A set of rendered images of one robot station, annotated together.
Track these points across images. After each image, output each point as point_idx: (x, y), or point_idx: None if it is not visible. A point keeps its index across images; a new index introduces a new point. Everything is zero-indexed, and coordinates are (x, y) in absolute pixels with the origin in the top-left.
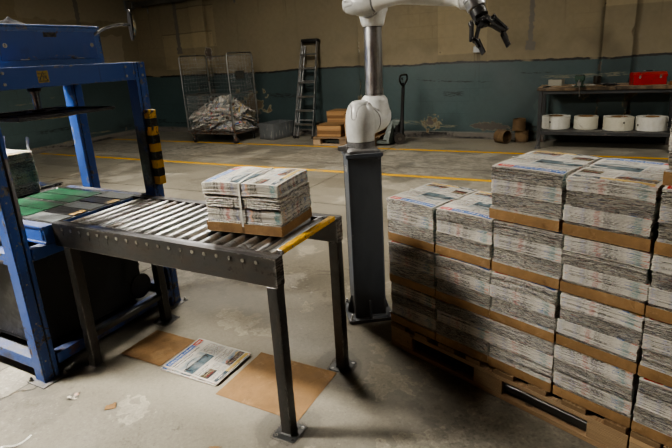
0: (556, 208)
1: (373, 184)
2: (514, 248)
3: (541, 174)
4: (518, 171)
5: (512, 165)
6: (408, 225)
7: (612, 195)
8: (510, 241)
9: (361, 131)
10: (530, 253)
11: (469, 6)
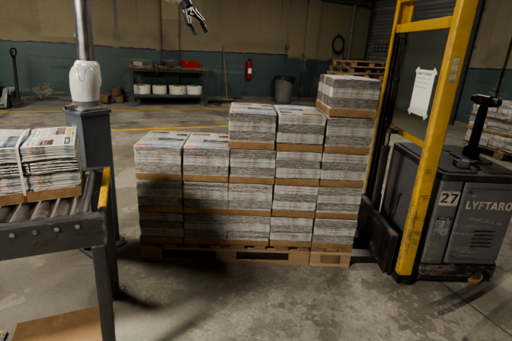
0: (272, 135)
1: (104, 136)
2: (244, 165)
3: (263, 116)
4: (248, 115)
5: (241, 111)
6: (157, 164)
7: (304, 124)
8: (242, 160)
9: (91, 91)
10: (255, 166)
11: None
